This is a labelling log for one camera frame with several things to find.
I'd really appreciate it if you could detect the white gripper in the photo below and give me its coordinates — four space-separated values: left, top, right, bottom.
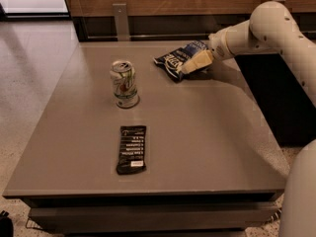
181 30 231 74

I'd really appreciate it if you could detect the blue chip bag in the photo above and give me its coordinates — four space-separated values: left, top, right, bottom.
154 40 209 82

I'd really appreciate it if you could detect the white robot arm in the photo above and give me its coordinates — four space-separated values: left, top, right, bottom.
208 1 316 237

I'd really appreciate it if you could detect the black rxbar chocolate bar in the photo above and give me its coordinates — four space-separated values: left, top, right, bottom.
116 125 146 175

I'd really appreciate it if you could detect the white green soda can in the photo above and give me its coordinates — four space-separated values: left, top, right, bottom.
110 60 139 109

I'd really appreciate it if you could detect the grey low table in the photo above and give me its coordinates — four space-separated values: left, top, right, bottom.
4 42 286 235

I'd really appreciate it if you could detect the striped black white rod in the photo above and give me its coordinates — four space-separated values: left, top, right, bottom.
269 208 282 222

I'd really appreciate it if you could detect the black object floor corner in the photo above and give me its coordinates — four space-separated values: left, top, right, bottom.
0 210 14 237

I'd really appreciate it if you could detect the wooden wall shelf panel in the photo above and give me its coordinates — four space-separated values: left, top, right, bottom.
65 0 316 41

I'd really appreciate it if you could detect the left metal wall bracket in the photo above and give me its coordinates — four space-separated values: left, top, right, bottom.
113 3 130 41

